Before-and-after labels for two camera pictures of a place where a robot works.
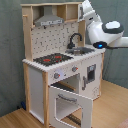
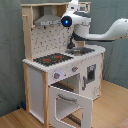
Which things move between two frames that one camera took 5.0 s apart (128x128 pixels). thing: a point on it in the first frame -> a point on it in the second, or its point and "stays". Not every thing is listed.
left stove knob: [56, 75] stays
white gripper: [91, 18] -> [73, 6]
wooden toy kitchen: [63, 73] stays
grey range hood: [48, 18] stays
